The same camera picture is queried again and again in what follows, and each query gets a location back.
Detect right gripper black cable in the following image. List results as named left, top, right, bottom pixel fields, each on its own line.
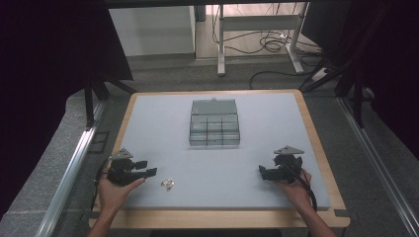
left=284, top=163, right=318, bottom=212

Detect black floor cables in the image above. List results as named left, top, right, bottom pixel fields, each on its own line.
left=211, top=3, right=327, bottom=91

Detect small shiny silver trinket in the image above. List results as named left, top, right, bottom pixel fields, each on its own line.
left=160, top=178, right=176, bottom=192

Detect black curtain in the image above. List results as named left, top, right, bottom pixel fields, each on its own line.
left=300, top=0, right=419, bottom=161
left=0, top=0, right=134, bottom=219

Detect aluminium rail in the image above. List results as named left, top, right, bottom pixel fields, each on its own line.
left=336, top=96, right=419, bottom=237
left=34, top=99, right=107, bottom=237

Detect person's left hand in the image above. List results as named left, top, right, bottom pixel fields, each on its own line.
left=97, top=171, right=146, bottom=211

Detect white power strip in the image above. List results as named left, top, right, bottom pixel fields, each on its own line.
left=310, top=66, right=329, bottom=83

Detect person's right hand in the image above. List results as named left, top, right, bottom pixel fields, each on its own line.
left=276, top=168, right=313, bottom=210

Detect white desk frame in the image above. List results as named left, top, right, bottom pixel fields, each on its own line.
left=216, top=2, right=309, bottom=77

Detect grey foam mat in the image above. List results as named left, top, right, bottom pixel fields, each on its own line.
left=121, top=92, right=332, bottom=211

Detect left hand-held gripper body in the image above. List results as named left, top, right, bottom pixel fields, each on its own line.
left=107, top=147, right=140, bottom=188

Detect clear plastic compartment box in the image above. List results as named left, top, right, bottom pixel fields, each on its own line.
left=188, top=97, right=241, bottom=147

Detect black metal stand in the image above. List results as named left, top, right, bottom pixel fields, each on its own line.
left=298, top=55, right=375, bottom=129
left=83, top=74, right=137, bottom=130

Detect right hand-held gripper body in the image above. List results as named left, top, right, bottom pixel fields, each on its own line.
left=273, top=145, right=305, bottom=185

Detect white cabinet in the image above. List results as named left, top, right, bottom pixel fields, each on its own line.
left=108, top=5, right=197, bottom=58

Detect wooden table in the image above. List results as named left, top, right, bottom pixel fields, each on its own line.
left=88, top=88, right=352, bottom=229

